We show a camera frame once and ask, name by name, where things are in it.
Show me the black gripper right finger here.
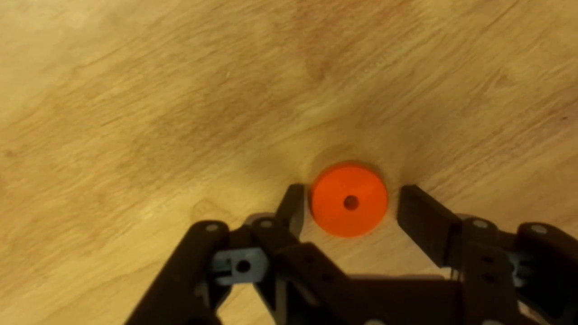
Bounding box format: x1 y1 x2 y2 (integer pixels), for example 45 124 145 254
396 184 578 325

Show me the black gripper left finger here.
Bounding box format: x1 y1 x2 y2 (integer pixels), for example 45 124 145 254
123 182 340 325

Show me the orange ring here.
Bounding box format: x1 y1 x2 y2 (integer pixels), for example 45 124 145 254
307 161 390 240

